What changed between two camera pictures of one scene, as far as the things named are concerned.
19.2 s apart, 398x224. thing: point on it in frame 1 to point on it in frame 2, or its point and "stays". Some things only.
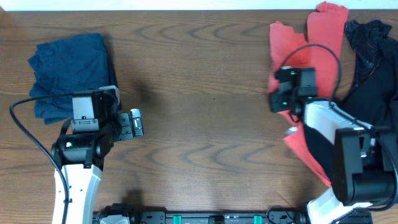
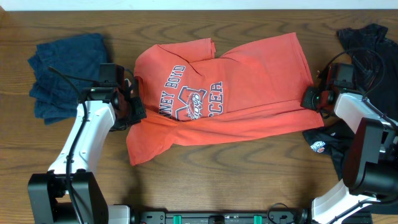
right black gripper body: [280, 101] to [312, 99]
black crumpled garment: [374, 98] stays
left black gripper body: [125, 126] to [137, 109]
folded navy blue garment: [64, 65] stays
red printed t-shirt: [326, 30] to [191, 96]
